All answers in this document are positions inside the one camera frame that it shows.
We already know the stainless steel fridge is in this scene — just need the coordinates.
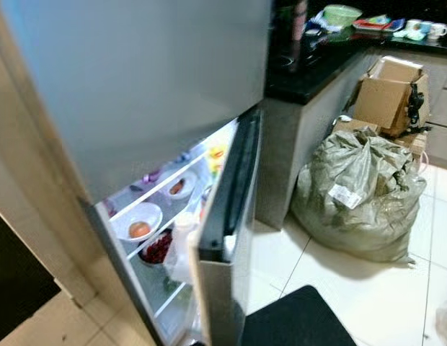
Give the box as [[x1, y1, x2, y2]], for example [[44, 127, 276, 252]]
[[0, 0, 275, 346]]

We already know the steel fridge compartment door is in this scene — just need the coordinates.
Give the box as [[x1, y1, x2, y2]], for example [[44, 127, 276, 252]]
[[191, 108, 264, 346]]

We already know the large white bowl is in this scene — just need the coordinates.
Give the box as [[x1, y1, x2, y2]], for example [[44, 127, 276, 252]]
[[110, 203, 164, 242]]

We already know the round orange fruit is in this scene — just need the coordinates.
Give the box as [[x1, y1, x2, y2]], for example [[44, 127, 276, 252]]
[[130, 221, 152, 239]]

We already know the steel freezer door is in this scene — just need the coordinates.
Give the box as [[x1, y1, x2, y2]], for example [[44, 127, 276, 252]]
[[0, 0, 273, 205]]

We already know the steel bowl of red berries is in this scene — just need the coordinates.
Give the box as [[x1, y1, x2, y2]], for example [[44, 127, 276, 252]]
[[141, 229, 174, 266]]

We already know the small white bowl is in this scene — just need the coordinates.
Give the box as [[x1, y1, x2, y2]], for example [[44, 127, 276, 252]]
[[166, 172, 195, 200]]

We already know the white plastic bottle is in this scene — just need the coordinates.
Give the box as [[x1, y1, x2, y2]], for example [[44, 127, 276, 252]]
[[169, 213, 199, 283]]

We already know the yellow food packet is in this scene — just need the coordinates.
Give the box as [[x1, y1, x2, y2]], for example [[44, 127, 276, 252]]
[[207, 143, 228, 174]]

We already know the grey kitchen cabinet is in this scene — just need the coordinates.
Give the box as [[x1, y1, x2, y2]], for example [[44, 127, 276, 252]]
[[256, 47, 447, 231]]

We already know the black kitchen counter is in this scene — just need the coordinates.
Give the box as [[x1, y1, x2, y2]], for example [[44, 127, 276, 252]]
[[265, 0, 447, 105]]

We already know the black doormat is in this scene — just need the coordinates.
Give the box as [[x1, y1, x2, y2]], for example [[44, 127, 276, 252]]
[[242, 285, 358, 346]]

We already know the grey green woven sack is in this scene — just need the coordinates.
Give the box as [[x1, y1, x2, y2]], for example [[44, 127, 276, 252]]
[[291, 127, 428, 264]]

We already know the green plastic bowl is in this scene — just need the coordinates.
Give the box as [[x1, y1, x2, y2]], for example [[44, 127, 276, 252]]
[[323, 4, 363, 28]]

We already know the open brown cardboard box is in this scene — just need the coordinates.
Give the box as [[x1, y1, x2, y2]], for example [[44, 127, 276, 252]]
[[353, 56, 430, 138]]

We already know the red tray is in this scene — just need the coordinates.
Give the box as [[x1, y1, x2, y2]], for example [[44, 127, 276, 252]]
[[353, 18, 390, 31]]

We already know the clear plastic bag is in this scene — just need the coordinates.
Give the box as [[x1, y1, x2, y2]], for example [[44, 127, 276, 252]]
[[436, 299, 447, 343]]

